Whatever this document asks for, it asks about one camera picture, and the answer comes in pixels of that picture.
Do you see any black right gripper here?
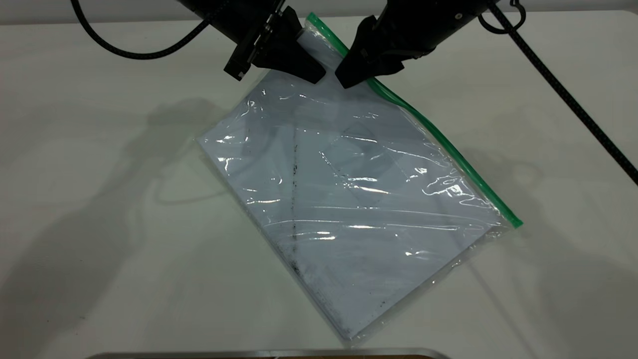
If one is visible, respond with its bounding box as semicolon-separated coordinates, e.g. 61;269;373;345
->
335;0;494;89

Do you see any silver metal rim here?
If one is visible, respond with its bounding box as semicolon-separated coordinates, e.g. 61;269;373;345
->
85;348;452;359

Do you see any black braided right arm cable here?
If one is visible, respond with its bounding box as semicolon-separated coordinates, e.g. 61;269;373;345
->
478;0;638;186

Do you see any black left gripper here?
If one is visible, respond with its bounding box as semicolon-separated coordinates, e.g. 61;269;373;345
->
179;0;327;84

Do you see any clear zip bag green zipper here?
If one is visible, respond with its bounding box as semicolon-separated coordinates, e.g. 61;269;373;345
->
197;12;524;345

